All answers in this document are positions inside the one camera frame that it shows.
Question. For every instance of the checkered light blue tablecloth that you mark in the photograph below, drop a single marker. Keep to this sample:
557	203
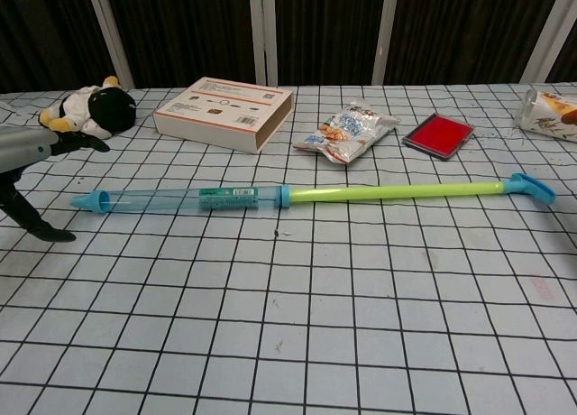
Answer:
288	325

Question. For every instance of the black white penguin plush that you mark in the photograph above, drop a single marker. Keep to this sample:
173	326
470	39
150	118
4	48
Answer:
106	110

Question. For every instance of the red ink stamp pad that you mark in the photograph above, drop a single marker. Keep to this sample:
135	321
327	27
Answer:
439	134

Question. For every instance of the clear blue water pump barrel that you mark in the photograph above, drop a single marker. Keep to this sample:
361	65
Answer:
153	199

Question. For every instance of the white cardboard product box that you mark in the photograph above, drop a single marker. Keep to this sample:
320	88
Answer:
216	108

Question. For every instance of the white metal frame post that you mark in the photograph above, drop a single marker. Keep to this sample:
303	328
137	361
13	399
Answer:
547	31
262	31
387	31
110	36

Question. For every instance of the white patterned package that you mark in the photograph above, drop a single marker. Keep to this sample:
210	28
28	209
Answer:
545	117

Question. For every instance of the silver blue snack bag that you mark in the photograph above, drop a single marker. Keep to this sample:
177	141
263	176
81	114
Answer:
345	131

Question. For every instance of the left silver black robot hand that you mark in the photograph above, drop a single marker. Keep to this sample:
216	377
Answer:
22	146

